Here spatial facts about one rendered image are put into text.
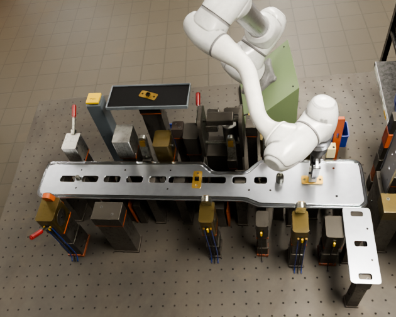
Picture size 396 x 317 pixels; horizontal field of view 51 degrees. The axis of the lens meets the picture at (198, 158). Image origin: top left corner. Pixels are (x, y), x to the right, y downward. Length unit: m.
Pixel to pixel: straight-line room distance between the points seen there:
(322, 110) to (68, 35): 3.51
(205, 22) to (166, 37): 2.53
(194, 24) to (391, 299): 1.31
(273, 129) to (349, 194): 0.51
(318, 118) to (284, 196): 0.44
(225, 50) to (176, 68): 2.22
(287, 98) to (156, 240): 0.94
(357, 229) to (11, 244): 1.59
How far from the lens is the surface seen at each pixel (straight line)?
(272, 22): 2.10
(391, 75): 2.11
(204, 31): 1.58
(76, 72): 4.05
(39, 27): 4.81
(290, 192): 1.68
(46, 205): 1.81
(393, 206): 1.65
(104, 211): 1.72
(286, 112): 2.18
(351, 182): 1.74
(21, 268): 2.17
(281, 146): 1.28
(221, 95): 2.45
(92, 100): 1.94
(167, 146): 1.77
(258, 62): 2.17
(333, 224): 1.66
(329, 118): 1.35
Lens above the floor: 2.44
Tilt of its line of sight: 53 degrees down
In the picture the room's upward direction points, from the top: 13 degrees counter-clockwise
